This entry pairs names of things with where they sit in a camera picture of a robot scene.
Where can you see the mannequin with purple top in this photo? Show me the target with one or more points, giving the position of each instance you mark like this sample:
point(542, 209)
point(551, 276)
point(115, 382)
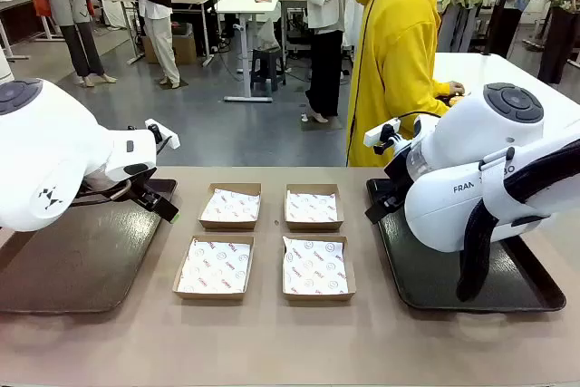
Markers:
point(68, 2)

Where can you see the brown cardboard food box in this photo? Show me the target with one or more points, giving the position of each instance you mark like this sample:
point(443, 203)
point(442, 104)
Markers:
point(312, 226)
point(317, 297)
point(226, 225)
point(208, 296)

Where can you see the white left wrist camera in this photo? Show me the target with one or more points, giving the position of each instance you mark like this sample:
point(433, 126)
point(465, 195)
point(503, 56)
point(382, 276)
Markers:
point(168, 138)

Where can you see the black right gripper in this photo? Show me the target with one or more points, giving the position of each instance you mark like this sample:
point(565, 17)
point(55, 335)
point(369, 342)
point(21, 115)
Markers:
point(396, 183)

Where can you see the person's right forearm yellow sleeve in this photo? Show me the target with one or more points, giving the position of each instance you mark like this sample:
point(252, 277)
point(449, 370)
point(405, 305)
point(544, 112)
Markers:
point(430, 94)

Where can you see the large white table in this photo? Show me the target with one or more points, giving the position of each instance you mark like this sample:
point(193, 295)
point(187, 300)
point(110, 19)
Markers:
point(498, 74)

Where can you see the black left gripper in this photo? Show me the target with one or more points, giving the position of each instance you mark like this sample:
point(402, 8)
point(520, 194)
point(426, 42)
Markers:
point(142, 191)

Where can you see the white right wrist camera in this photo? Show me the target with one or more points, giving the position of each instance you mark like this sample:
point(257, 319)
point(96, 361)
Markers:
point(380, 133)

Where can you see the dark brown serving tray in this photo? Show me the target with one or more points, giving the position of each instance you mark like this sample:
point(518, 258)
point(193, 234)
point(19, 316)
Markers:
point(90, 260)

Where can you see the black stand pole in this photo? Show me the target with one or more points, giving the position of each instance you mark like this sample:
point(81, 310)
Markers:
point(500, 20)

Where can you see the dark plastic stool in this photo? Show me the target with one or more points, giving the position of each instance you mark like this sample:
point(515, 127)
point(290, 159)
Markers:
point(267, 65)

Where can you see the person in yellow hoodie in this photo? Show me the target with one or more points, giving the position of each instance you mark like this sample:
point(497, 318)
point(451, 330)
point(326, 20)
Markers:
point(399, 42)

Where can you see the brown cardboard carton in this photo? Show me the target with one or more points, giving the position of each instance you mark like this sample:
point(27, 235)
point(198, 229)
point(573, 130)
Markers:
point(183, 49)

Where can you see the person's right hand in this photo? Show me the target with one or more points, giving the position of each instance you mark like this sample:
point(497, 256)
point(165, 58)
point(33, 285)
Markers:
point(456, 89)

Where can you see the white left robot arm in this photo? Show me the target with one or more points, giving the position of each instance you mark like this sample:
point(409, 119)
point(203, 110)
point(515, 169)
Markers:
point(45, 147)

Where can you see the white standing desk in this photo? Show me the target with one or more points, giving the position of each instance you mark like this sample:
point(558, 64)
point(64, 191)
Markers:
point(247, 4)

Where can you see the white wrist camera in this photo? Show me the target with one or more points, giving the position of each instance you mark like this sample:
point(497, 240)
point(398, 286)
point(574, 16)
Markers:
point(380, 133)
point(168, 138)

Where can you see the white printed paper liner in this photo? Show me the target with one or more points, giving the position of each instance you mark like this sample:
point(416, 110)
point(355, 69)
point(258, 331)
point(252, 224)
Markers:
point(315, 264)
point(231, 206)
point(312, 208)
point(213, 264)

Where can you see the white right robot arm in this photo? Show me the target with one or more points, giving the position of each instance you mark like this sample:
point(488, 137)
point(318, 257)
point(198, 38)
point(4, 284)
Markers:
point(453, 156)

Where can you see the white plastic bag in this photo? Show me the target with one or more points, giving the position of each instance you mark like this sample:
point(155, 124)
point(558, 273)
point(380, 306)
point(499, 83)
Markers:
point(268, 35)

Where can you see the grey table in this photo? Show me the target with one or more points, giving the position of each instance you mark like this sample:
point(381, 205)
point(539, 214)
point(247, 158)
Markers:
point(13, 2)

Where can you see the mannequin with black jacket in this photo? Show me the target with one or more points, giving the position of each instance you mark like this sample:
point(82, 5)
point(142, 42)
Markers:
point(158, 38)

